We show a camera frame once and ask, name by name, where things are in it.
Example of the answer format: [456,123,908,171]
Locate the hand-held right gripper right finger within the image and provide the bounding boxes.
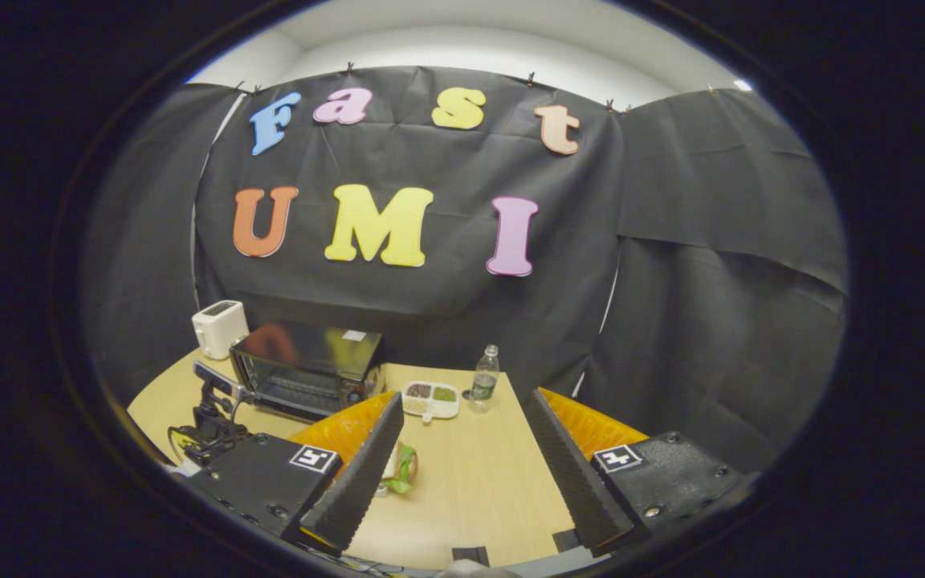
[520,388,748,559]

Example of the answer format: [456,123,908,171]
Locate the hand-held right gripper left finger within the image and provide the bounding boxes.
[189,392,405,555]

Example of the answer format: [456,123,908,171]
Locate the brown bread lettuce sandwich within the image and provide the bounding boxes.
[381,443,421,495]

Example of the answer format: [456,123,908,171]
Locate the black electric oven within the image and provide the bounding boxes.
[230,321,387,423]

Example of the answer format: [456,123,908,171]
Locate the white toaster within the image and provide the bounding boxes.
[192,300,251,360]

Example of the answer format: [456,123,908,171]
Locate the white divided bean plate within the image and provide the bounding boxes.
[402,381,461,425]

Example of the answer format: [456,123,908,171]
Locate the clear plastic water bottle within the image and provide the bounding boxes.
[471,345,501,413]

